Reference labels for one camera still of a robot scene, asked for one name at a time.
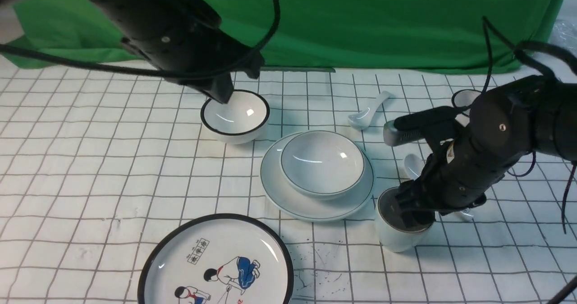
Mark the black-rimmed white cup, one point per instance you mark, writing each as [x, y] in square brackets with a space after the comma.
[464, 98]

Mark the grey-rimmed white bowl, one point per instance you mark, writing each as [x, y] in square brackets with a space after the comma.
[322, 164]

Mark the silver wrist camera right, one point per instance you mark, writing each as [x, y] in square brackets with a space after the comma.
[434, 125]

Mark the clear plastic wrap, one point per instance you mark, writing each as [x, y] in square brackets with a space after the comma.
[564, 34]

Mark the white spoon with lettering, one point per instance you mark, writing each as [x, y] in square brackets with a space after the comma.
[414, 165]

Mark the black-rimmed illustrated plate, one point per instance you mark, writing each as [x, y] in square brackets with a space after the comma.
[220, 258]

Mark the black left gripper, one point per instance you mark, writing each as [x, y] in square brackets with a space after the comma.
[203, 61]

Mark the black-rimmed white bowl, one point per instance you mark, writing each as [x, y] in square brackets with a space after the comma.
[243, 119]

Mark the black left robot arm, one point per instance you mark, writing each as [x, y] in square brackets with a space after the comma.
[138, 20]

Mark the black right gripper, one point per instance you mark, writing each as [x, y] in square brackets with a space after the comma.
[458, 175]

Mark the grey-rimmed white plate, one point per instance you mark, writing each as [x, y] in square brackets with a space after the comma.
[299, 206]

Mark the green backdrop cloth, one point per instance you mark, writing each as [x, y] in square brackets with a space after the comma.
[443, 36]

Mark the white grid tablecloth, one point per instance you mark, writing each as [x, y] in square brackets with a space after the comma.
[96, 168]

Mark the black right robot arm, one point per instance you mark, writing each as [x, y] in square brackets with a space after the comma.
[532, 114]

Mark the grey-rimmed white cup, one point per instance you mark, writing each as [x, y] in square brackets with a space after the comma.
[391, 231]

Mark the plain white ceramic spoon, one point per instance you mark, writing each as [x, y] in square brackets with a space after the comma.
[362, 120]

